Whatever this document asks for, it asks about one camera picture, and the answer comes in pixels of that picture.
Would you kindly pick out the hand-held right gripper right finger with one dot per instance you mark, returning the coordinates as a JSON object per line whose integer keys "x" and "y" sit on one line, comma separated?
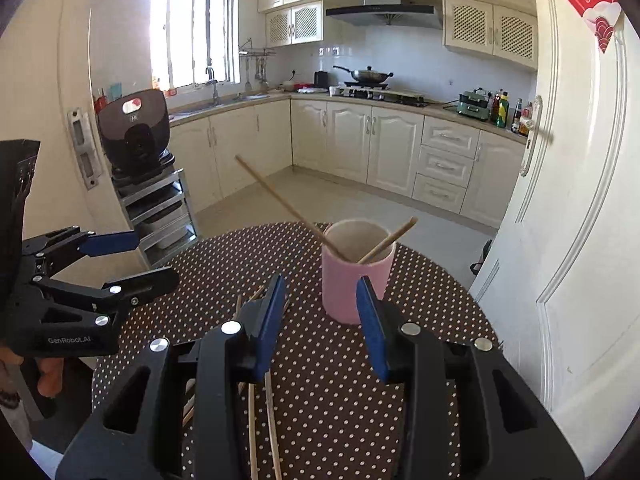
{"x": 372, "y": 330}

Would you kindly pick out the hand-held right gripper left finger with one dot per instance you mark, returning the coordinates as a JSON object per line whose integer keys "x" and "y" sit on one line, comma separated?
{"x": 272, "y": 320}

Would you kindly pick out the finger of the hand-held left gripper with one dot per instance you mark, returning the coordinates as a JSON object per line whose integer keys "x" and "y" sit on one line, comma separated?
{"x": 147, "y": 282}
{"x": 110, "y": 242}

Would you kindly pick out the pink cup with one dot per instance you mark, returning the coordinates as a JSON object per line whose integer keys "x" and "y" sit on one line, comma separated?
{"x": 345, "y": 285}

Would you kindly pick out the wooden chopstick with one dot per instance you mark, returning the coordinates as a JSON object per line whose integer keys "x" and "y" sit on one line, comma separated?
{"x": 395, "y": 235}
{"x": 280, "y": 200}
{"x": 253, "y": 435}
{"x": 272, "y": 425}
{"x": 188, "y": 407}

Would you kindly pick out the person's left hand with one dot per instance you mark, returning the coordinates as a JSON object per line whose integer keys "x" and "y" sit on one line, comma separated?
{"x": 50, "y": 377}

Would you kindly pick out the metal storage rack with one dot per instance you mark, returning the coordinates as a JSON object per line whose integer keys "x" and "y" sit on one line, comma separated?
{"x": 160, "y": 210}

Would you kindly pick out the brown polka dot tablecloth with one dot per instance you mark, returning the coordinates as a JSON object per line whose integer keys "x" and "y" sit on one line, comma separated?
{"x": 325, "y": 410}

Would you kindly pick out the metal door strike plate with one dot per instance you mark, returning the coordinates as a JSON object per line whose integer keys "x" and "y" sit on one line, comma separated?
{"x": 85, "y": 150}

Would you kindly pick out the dark shoe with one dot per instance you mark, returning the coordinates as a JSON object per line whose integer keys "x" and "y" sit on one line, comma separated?
{"x": 482, "y": 260}

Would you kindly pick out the red utensil holder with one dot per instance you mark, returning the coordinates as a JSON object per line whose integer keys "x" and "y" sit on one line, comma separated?
{"x": 100, "y": 101}

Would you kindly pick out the blue card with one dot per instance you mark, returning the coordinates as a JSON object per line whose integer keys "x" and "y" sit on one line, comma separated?
{"x": 115, "y": 91}

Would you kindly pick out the metal faucet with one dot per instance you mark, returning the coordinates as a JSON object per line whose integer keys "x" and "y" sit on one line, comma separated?
{"x": 214, "y": 85}

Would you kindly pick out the cream base cabinets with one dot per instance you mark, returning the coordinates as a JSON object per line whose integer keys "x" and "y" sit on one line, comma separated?
{"x": 350, "y": 135}

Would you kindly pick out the steel sink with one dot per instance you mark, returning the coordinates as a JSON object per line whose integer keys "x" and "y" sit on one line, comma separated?
{"x": 245, "y": 96}

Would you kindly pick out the hanging spatula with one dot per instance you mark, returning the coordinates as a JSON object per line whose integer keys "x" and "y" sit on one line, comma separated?
{"x": 248, "y": 77}

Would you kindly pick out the window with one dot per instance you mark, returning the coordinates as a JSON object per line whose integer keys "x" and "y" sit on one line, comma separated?
{"x": 190, "y": 30}

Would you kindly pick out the red container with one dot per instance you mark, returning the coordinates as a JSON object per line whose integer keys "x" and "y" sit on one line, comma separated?
{"x": 305, "y": 87}

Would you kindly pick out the gas stove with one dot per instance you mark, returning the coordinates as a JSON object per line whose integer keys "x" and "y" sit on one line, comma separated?
{"x": 385, "y": 95}

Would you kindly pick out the white door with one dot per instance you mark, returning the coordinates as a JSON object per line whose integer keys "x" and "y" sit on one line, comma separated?
{"x": 575, "y": 210}

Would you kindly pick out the white mug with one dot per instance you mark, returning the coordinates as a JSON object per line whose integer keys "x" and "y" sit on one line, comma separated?
{"x": 334, "y": 91}

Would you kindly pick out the black kettle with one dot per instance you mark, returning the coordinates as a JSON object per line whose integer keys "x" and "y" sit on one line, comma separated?
{"x": 320, "y": 80}

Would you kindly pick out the green electric grill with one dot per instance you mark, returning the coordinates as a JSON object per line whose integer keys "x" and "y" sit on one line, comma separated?
{"x": 475, "y": 105}

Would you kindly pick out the steel wok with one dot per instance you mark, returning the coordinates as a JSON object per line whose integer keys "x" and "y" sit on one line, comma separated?
{"x": 369, "y": 77}

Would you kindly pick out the green bottle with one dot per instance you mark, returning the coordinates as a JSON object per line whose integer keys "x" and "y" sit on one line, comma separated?
{"x": 503, "y": 110}

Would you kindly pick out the dark sauce bottle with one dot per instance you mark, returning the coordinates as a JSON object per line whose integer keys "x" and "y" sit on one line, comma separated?
{"x": 516, "y": 117}

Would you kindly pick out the cream lattice door cabinet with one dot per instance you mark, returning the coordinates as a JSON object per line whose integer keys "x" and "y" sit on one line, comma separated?
{"x": 295, "y": 22}
{"x": 490, "y": 30}

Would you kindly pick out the range hood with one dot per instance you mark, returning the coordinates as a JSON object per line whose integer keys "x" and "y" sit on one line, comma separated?
{"x": 380, "y": 10}

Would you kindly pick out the wall utensil rack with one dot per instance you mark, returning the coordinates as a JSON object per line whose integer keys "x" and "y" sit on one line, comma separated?
{"x": 257, "y": 51}

